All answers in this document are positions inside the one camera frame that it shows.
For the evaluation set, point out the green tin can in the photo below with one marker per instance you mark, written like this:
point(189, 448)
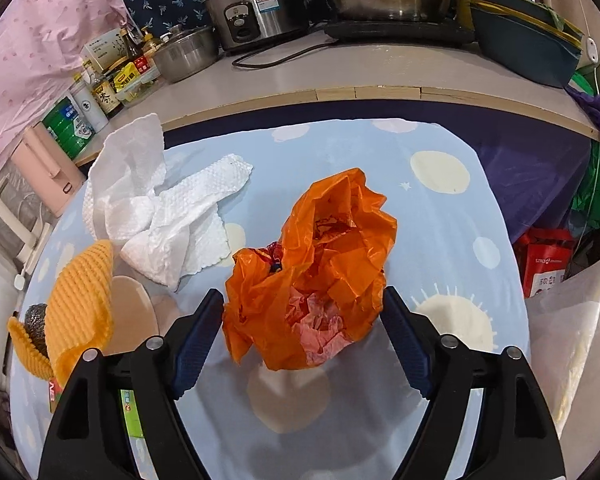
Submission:
point(67, 127)

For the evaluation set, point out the steel rice cooker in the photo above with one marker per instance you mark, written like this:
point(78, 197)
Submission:
point(260, 10)

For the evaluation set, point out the yellow seasoning packet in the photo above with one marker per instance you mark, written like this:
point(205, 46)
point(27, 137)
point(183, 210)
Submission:
point(125, 79)

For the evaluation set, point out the green cardboard box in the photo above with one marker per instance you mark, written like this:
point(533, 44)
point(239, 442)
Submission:
point(130, 412)

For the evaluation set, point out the small steel pot with lid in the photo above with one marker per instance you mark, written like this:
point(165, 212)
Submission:
point(185, 57)

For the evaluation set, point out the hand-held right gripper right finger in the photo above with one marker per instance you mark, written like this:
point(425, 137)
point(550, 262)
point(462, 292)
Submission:
point(405, 342)

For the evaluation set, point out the purple cloth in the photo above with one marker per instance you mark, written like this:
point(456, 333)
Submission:
point(597, 110)

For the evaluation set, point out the red shopping bag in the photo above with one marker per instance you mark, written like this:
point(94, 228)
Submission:
point(542, 265)

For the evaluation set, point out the white paper towel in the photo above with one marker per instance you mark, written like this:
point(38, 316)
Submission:
point(180, 220)

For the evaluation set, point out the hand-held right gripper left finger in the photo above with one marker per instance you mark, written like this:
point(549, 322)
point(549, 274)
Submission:
point(200, 345)

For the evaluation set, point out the stacked blue plastic basins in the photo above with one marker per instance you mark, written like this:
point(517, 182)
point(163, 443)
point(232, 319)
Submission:
point(520, 45)

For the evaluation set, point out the trash bin with white liner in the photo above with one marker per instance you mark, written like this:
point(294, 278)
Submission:
point(580, 320)

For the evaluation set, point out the white carton box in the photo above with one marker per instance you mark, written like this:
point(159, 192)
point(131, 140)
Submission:
point(105, 50)

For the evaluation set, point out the dark soy sauce bottle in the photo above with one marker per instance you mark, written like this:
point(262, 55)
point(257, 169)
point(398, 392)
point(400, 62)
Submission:
point(105, 97)

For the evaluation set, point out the dark bottle with red label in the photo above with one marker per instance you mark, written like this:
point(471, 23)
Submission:
point(137, 57)

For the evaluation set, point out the pink plastic box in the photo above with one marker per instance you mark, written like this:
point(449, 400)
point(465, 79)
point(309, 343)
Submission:
point(45, 170)

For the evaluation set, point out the yellow foam fruit net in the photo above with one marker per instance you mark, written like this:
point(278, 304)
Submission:
point(80, 290)

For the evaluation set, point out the black induction cooker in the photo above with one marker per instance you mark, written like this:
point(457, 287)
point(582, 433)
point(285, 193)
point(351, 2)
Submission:
point(400, 32)

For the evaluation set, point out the light blue printed tablecloth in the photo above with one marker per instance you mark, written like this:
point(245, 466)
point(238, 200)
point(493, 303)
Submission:
point(430, 240)

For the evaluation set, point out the pink dotted curtain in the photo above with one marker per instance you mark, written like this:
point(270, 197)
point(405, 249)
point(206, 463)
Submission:
point(35, 50)

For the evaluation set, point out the dark purple table cover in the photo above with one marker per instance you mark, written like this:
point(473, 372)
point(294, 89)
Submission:
point(535, 185)

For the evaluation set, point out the bottle with yellow cap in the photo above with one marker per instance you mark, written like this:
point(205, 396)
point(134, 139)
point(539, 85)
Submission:
point(150, 45)

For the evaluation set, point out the orange plastic bag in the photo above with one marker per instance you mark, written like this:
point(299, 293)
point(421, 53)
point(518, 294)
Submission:
point(330, 240)

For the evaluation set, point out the white plastic rack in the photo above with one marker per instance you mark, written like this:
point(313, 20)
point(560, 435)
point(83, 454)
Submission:
point(15, 230)

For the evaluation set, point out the white plastic jar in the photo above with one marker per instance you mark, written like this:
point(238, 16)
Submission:
point(90, 107)

